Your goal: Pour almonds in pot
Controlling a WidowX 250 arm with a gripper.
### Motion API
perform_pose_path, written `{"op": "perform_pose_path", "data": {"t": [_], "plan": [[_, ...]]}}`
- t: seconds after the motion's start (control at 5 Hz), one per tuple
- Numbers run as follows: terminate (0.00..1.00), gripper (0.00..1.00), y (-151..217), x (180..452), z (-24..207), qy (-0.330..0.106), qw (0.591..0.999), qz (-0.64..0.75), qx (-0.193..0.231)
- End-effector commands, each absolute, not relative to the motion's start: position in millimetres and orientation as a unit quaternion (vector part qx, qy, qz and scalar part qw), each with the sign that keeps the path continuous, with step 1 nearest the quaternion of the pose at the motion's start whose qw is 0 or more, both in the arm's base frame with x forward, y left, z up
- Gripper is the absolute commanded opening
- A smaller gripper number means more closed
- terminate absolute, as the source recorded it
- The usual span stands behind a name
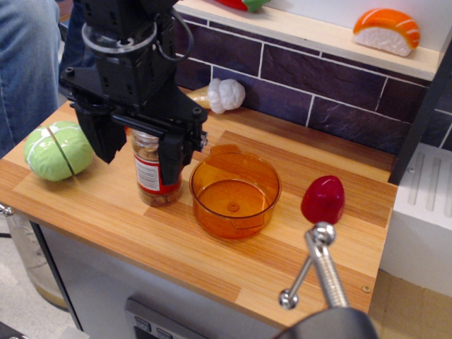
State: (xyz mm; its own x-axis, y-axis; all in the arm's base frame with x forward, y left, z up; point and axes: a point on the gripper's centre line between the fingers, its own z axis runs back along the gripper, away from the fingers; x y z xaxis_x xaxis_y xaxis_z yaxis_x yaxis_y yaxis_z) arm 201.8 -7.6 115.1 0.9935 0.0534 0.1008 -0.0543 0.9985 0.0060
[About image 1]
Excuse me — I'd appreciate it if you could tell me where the red toy chili pepper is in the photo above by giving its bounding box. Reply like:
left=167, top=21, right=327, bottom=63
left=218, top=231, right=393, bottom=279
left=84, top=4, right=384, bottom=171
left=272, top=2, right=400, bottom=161
left=216, top=0, right=270, bottom=13

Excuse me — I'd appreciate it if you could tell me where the person in blue jeans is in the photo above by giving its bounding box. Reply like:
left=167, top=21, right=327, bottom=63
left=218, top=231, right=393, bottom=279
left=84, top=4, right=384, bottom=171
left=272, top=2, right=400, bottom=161
left=0, top=0, right=96, bottom=160

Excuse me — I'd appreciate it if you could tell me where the white ridged sink unit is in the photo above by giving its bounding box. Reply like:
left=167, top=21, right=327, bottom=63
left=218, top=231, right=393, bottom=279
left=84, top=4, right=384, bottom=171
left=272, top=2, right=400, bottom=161
left=380, top=143, right=451, bottom=296

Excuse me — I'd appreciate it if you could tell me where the dark grey shelf post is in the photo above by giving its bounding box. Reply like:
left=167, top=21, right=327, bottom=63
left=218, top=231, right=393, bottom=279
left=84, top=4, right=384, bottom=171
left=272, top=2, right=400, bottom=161
left=388, top=42, right=451, bottom=185

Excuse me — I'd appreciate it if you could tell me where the toy salmon sushi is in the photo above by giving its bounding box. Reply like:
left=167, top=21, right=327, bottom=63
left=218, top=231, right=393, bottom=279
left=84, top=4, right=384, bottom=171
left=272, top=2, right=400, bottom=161
left=352, top=8, right=421, bottom=57

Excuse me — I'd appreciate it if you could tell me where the green toy cabbage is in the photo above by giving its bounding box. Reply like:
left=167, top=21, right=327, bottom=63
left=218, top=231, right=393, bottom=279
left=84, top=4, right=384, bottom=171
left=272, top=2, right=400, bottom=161
left=24, top=121, right=94, bottom=182

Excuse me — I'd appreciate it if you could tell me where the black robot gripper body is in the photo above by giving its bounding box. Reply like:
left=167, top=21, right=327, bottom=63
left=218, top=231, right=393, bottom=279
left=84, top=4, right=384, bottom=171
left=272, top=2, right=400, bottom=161
left=63, top=20, right=207, bottom=151

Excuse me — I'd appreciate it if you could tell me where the clear almond jar red label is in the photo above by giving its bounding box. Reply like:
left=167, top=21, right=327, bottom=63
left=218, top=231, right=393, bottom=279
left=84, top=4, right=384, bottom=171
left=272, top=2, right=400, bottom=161
left=130, top=129, right=182, bottom=207

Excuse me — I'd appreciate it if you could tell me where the dark red toy fruit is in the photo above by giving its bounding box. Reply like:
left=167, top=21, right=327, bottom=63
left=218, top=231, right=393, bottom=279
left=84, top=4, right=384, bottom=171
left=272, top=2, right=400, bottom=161
left=301, top=175, right=345, bottom=225

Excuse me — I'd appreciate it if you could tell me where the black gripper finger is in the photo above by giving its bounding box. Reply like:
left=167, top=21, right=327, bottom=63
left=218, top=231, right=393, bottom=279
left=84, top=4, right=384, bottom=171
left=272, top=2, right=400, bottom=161
left=73, top=101, right=126, bottom=164
left=157, top=133, right=194, bottom=186

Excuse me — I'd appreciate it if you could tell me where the wooden wall shelf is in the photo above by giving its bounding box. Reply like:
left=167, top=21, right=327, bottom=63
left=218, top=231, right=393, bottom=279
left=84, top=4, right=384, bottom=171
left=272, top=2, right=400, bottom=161
left=175, top=1, right=444, bottom=81

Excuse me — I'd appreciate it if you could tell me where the toy ice cream cone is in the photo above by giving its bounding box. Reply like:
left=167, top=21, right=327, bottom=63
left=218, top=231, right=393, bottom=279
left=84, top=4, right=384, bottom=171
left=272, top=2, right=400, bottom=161
left=186, top=78, right=246, bottom=114

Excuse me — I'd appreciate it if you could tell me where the silver knob left edge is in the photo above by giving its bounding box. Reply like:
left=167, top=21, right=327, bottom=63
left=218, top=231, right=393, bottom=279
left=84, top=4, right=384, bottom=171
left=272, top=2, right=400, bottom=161
left=0, top=204, right=15, bottom=218

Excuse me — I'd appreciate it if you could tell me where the orange transparent plastic pot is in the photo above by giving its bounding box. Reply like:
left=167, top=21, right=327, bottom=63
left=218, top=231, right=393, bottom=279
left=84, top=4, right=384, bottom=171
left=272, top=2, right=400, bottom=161
left=189, top=144, right=282, bottom=239

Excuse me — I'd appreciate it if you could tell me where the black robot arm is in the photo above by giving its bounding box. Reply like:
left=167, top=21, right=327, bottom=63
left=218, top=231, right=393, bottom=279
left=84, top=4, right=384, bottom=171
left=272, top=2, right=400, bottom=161
left=62, top=1, right=208, bottom=185

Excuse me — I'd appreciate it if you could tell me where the grey oven control panel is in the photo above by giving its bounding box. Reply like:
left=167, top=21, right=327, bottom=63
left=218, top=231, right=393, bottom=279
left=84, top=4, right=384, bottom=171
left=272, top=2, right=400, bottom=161
left=124, top=298, right=204, bottom=339

